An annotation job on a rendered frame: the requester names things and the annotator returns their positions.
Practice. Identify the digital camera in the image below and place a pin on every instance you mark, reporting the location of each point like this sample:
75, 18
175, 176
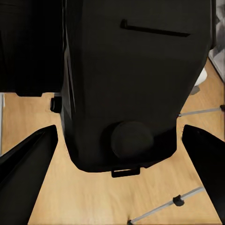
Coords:
121, 71

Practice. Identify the camera tripod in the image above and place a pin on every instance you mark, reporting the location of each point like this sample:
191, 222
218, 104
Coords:
179, 200

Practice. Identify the bed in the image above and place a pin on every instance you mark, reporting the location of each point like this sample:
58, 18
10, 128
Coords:
196, 88

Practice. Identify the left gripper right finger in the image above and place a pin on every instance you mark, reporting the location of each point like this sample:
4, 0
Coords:
207, 154

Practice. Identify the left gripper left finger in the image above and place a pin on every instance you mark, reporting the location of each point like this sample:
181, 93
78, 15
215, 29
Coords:
22, 172

